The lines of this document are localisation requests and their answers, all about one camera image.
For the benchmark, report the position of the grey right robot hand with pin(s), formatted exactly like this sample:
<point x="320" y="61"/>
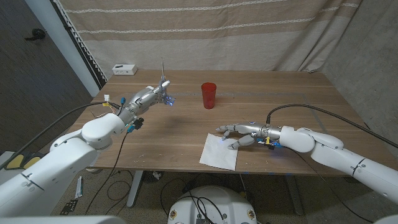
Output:
<point x="261" y="130"/>

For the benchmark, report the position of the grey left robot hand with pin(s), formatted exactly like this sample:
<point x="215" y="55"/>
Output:
<point x="144" y="98"/>

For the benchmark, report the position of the white tissue sheet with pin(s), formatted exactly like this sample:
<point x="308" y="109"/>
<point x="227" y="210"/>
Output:
<point x="217" y="155"/>

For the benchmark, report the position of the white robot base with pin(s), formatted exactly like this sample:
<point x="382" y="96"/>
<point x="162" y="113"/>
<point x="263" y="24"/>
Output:
<point x="214" y="205"/>

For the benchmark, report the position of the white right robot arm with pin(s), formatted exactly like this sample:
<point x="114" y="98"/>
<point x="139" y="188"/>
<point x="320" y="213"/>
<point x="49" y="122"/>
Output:
<point x="329" y="149"/>

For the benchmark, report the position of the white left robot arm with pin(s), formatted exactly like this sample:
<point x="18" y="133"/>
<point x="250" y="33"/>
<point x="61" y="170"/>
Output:
<point x="46" y="174"/>

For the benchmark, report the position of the clear plastic bottle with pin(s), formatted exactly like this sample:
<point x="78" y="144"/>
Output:
<point x="98" y="112"/>

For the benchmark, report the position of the red plastic cup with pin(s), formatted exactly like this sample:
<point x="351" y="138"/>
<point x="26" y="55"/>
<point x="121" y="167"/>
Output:
<point x="209" y="96"/>

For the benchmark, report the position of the white power box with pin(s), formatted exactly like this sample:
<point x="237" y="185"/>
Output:
<point x="125" y="69"/>

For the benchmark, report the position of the grey table leg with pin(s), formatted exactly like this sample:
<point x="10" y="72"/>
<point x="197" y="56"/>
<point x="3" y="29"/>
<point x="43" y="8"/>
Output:
<point x="294" y="196"/>

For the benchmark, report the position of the beige striped curtain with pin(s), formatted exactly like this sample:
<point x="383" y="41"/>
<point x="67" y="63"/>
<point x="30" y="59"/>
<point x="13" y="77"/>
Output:
<point x="202" y="40"/>

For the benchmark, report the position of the white table leg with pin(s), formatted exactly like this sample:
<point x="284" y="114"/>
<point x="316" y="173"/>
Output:
<point x="135" y="189"/>

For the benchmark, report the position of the white tube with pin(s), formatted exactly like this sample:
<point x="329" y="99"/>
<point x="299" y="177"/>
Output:
<point x="79" y="186"/>

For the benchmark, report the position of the dark wooden door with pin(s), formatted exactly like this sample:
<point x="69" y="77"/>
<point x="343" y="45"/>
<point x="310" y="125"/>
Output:
<point x="31" y="93"/>

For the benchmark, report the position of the black perforated plate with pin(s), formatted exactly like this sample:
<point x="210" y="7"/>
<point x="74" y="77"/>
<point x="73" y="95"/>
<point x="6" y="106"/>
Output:
<point x="69" y="207"/>

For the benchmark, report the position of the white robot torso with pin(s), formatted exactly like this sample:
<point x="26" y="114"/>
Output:
<point x="62" y="221"/>

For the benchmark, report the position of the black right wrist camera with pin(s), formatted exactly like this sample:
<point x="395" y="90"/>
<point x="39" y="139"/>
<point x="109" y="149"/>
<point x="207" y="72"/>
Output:
<point x="270" y="145"/>

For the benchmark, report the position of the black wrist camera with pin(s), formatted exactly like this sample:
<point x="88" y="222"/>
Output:
<point x="270" y="145"/>
<point x="137" y="123"/>

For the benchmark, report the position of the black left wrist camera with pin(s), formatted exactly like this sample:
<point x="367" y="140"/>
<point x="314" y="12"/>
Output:
<point x="137" y="123"/>

